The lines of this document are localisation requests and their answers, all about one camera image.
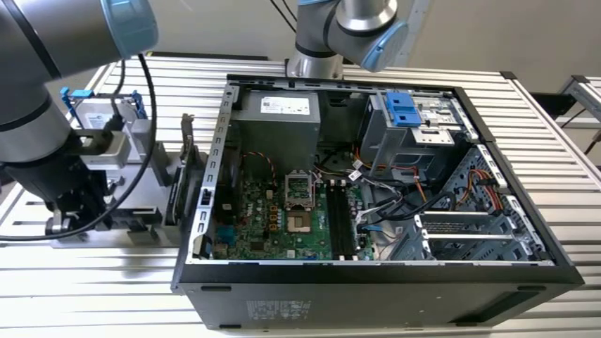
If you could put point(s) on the grey parts rack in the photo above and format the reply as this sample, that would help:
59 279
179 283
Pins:
146 197

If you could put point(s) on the metal slat side table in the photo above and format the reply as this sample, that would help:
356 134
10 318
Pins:
584 91

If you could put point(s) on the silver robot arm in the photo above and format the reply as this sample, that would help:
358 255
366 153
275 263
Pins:
47 53

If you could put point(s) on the black RAM slot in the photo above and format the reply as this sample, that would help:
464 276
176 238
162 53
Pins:
351 222
339 222
346 222
334 222

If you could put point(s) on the blue expansion slot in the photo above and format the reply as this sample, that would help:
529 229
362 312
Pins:
227 235

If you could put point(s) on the black PC case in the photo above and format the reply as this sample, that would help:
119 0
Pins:
328 303

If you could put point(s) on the grey power supply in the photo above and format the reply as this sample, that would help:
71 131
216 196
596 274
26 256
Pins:
278 141

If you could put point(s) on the grey metal disk bay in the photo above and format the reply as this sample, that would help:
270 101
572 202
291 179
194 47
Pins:
470 225

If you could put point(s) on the blue plastic cage latch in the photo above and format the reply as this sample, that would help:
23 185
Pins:
402 109

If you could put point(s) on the green motherboard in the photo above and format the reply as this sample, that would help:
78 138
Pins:
306 243

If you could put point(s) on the hard disk in blue carrier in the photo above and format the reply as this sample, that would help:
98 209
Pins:
94 116

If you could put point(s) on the black box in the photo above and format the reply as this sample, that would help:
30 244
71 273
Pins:
553 104

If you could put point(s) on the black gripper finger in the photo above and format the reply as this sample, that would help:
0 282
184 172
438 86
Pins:
72 216

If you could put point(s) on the CPU socket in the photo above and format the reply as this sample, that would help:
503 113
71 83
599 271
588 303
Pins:
300 222

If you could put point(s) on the graphics card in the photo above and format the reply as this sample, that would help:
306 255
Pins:
175 197

